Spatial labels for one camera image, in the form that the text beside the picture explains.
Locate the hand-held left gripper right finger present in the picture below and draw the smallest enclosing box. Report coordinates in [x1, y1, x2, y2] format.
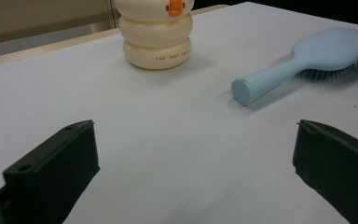
[292, 119, 358, 224]

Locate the white table board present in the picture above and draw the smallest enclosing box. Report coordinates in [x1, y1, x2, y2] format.
[0, 1, 358, 224]

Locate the light blue hairbrush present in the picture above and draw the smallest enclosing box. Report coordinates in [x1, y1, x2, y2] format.
[230, 27, 358, 107]

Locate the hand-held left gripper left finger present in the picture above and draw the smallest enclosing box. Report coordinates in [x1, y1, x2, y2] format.
[2, 119, 101, 224]

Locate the cream ringed holder cup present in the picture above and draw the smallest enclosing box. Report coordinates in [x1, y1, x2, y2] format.
[113, 0, 196, 71]

